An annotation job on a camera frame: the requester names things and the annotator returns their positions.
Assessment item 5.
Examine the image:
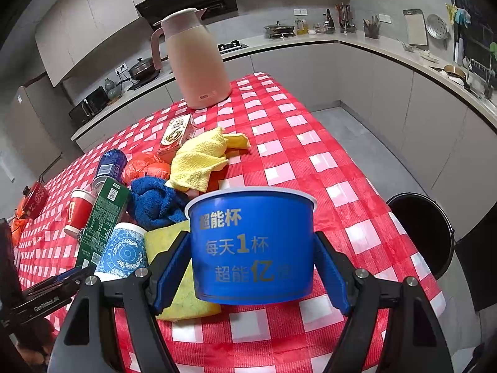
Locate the blue patterned paper cup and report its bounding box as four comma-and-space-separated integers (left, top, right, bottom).
94, 222, 148, 282

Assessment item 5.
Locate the yellow green sponge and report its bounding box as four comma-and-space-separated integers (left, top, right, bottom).
144, 220, 221, 322

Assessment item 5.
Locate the red paper cup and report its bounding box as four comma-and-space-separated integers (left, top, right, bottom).
63, 189, 96, 238

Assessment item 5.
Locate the green white milk carton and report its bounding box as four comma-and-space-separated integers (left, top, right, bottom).
76, 178, 130, 268

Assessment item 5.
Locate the blue towel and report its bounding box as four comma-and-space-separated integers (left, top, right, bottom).
127, 176, 189, 231

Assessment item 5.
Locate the blue tin can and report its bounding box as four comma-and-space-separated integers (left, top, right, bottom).
91, 149, 127, 195

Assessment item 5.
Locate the red plastic bag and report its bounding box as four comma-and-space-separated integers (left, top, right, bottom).
122, 152, 170, 185

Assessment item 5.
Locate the blue paper bowl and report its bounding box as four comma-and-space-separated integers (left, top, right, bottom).
185, 187, 317, 306

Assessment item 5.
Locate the yellow cloth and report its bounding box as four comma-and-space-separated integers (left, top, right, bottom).
166, 127, 250, 193

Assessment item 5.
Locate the black trash bin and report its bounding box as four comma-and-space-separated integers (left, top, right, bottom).
387, 192, 455, 280

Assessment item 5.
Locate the red box on table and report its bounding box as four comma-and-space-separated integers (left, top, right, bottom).
22, 181, 49, 220

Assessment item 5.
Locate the black microwave oven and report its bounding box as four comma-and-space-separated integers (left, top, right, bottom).
69, 86, 110, 127

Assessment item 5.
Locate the green ceramic vase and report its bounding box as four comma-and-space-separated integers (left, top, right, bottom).
104, 78, 122, 100

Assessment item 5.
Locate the red checkered tablecloth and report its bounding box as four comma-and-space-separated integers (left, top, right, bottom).
19, 72, 446, 372

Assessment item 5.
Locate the pink thermos jug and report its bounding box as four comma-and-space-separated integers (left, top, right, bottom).
151, 8, 232, 109

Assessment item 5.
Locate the white cutting board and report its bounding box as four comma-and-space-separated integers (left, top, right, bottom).
403, 8, 429, 48

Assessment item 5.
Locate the round metal steamer tray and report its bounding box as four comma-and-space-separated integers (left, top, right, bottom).
426, 14, 449, 40

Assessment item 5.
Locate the dark utensil holder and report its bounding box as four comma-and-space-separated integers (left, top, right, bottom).
363, 15, 381, 39

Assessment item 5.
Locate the black range hood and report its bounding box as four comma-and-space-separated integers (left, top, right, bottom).
136, 0, 238, 29

